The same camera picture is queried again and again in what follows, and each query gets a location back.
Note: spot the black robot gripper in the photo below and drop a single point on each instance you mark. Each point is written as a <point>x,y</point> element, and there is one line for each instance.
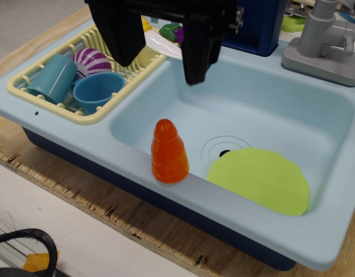
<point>204,22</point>

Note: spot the orange toy carrot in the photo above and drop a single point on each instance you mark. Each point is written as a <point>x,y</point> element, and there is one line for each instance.
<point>169,159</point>

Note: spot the lime green plate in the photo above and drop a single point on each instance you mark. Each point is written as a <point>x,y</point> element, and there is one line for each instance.
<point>264,177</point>

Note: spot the purple toy eggplant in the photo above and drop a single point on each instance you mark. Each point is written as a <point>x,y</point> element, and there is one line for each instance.
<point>173,33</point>

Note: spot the purple white striped ball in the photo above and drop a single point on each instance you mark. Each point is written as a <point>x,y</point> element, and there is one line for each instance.
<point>90,61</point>

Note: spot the blue plastic cup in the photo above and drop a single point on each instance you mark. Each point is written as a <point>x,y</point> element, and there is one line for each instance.
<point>96,90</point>

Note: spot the cream dish rack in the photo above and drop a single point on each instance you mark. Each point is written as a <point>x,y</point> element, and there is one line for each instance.
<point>134,74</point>

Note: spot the dark blue box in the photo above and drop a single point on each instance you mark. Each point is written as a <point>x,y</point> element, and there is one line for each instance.
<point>259,34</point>

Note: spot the light blue toy sink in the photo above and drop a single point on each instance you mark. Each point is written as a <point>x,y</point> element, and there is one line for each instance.
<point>245,101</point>

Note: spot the teal plastic cup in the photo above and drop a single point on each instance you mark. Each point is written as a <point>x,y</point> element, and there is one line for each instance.
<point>54,80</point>

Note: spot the green bowl in background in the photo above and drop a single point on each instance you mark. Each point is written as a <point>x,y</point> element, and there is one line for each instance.
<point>292,24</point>

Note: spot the grey toy faucet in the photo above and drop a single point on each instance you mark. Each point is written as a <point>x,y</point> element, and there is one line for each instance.
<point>325,49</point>

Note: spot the wooden board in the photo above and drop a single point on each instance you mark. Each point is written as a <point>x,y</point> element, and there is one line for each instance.
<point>99,229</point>

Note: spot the orange tape piece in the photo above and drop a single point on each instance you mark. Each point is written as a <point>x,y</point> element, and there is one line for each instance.
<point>36,262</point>

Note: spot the toy knife yellow handle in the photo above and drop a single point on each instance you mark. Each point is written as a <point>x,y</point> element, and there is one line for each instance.
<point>158,43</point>

